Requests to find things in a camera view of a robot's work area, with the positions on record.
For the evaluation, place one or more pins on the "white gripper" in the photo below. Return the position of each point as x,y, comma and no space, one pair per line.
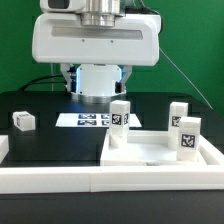
94,32

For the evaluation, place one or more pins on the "white square tabletop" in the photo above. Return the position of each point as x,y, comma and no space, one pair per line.
143,148

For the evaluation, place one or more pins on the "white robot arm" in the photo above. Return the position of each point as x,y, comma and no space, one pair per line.
96,82

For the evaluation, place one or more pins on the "white sheet with AprilTags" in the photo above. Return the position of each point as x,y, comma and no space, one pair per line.
83,120

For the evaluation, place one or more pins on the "white U-shaped fence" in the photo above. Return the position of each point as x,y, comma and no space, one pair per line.
115,178

